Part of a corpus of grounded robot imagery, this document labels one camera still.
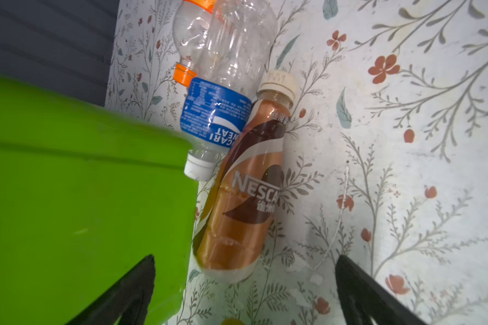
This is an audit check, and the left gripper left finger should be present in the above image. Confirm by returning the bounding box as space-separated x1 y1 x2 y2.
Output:
69 255 156 324

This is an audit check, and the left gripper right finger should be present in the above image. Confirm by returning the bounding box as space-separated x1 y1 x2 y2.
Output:
335 255 425 325

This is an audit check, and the brown tea bottle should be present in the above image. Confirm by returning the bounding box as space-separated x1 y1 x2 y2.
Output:
192 70 298 284

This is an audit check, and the green bin with black liner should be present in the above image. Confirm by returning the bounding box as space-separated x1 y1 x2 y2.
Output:
0 77 197 324

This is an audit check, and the blue label bottle near bin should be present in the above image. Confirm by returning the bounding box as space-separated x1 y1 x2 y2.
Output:
180 1 278 181

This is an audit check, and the orange label clear bottle right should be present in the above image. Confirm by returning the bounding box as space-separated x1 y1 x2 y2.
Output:
172 0 216 88

